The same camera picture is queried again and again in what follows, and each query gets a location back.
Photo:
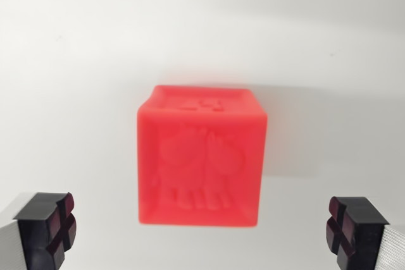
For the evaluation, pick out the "red embossed number cube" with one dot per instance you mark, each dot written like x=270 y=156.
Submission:
x=202 y=162

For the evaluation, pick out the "gripper right finger with black rubber pad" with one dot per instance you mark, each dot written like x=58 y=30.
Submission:
x=364 y=235

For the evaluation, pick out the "gripper left finger with black rubber pad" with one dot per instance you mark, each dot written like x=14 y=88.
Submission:
x=34 y=232

